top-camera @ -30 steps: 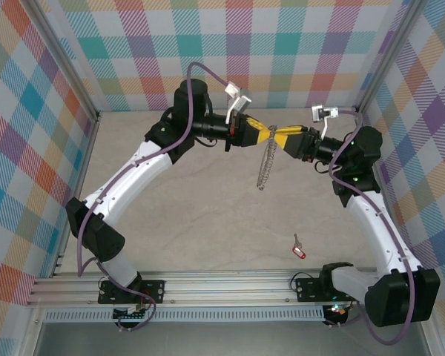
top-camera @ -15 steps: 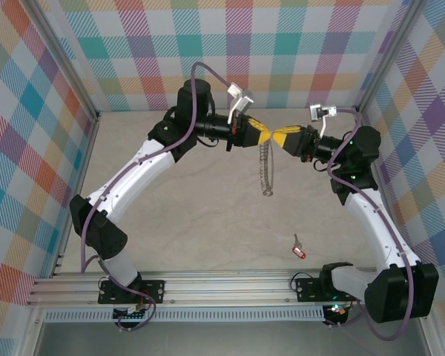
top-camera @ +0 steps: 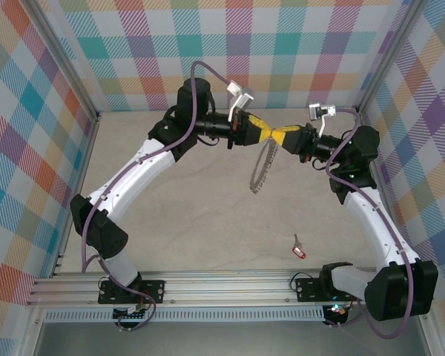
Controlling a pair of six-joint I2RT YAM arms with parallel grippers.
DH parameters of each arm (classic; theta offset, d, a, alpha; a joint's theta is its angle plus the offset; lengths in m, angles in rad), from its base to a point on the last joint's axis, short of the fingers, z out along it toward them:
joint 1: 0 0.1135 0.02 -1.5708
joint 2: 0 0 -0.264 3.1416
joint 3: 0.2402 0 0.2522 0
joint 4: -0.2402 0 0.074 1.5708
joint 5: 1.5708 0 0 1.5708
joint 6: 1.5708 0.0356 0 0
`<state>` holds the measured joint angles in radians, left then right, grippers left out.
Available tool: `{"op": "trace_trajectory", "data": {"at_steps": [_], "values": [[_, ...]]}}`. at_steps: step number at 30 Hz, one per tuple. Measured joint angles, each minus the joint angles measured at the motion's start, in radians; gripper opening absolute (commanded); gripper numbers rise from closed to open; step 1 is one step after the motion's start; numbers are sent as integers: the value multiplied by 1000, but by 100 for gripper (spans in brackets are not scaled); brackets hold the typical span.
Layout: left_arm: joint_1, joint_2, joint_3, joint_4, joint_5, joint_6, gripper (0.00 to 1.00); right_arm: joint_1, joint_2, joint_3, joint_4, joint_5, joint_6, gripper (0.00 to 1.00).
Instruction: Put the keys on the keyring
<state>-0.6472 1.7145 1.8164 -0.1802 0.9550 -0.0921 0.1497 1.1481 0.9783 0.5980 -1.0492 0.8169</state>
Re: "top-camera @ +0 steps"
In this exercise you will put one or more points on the grey keyring with small rings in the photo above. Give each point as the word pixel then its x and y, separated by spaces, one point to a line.
pixel 257 174

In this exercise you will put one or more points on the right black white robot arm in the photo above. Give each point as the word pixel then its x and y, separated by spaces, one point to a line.
pixel 378 230

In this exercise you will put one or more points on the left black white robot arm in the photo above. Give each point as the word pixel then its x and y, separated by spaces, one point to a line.
pixel 133 178

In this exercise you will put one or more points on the silver key with red tag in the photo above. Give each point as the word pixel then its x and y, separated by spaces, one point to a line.
pixel 300 254

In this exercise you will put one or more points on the grey metal shelf panel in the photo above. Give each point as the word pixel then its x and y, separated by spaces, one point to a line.
pixel 226 341

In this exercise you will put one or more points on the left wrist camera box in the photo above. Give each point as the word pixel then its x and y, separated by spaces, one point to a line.
pixel 246 97

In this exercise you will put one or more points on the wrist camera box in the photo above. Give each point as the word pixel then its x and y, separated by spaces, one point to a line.
pixel 315 111
pixel 246 97

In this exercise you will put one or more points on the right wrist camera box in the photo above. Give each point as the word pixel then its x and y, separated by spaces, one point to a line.
pixel 315 111

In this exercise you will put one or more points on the aluminium frame post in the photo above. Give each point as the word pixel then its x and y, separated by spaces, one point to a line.
pixel 65 59
pixel 389 55

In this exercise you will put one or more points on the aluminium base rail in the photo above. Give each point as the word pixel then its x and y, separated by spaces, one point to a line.
pixel 226 289

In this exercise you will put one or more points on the aluminium frame leg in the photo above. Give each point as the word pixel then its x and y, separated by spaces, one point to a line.
pixel 32 333
pixel 432 337

